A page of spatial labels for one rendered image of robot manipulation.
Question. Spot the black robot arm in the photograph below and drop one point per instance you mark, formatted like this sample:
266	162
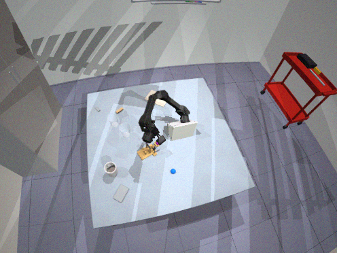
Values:
146	120

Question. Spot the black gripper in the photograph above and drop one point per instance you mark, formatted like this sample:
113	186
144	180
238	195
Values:
161	139

